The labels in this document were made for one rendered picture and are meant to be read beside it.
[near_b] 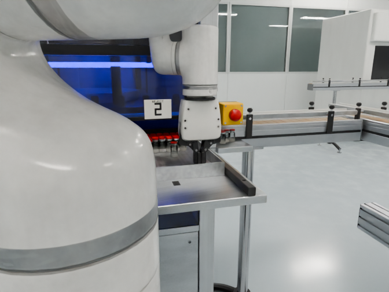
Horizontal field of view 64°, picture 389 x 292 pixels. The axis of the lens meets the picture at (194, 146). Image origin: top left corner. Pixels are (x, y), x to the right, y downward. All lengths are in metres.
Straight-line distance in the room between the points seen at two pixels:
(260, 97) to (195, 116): 5.52
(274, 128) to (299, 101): 5.43
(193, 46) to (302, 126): 0.72
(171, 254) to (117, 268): 0.98
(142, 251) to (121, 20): 0.13
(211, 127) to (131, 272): 0.58
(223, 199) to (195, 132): 0.18
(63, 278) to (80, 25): 0.13
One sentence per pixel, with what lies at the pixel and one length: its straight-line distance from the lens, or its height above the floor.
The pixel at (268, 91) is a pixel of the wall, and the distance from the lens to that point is 6.31.
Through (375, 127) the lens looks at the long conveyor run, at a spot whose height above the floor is 0.91.
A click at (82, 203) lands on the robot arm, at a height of 1.08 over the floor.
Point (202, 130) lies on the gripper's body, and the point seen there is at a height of 1.00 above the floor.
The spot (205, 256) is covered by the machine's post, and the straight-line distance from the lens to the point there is 1.22.
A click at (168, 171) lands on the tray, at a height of 0.90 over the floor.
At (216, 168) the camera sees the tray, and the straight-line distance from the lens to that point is 0.79.
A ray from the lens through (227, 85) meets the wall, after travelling 5.95.
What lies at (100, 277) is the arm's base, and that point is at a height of 1.04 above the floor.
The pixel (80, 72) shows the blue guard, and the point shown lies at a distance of 0.97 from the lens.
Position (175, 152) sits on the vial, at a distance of 0.94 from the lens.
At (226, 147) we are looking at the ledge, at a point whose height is 0.88.
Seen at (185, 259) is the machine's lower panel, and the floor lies 0.47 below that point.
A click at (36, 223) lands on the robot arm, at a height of 1.07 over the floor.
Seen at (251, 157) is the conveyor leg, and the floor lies 0.79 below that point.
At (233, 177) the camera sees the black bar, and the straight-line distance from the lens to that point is 0.75.
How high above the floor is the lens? 1.15
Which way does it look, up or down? 14 degrees down
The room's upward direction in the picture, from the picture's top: straight up
